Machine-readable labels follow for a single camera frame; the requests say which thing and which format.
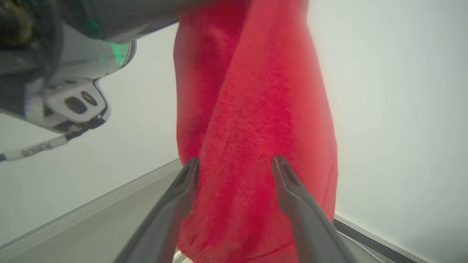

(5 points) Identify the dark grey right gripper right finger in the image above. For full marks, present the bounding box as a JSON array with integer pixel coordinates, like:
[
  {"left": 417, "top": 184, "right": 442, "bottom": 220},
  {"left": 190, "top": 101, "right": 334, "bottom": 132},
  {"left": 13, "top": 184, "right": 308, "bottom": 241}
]
[{"left": 271, "top": 156, "right": 362, "bottom": 263}]

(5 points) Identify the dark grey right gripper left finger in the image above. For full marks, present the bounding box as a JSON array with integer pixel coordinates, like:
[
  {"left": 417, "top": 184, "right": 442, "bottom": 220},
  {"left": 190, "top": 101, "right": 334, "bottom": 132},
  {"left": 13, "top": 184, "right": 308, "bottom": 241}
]
[{"left": 113, "top": 157, "right": 200, "bottom": 263}]

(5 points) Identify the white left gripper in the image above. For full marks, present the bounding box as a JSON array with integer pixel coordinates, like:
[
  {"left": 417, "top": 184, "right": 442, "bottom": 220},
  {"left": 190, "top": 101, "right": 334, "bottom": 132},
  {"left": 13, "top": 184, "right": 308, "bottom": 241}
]
[{"left": 0, "top": 0, "right": 253, "bottom": 134}]

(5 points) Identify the red and white garment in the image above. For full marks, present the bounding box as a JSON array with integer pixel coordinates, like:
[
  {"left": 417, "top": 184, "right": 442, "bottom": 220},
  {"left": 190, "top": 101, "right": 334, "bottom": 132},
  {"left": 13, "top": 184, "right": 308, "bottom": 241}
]
[{"left": 173, "top": 0, "right": 339, "bottom": 263}]

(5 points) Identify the white labelled robot cable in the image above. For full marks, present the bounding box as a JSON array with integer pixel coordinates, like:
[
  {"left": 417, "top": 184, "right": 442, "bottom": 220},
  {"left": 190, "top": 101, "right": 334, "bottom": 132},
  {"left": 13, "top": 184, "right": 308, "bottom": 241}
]
[{"left": 0, "top": 124, "right": 107, "bottom": 162}]

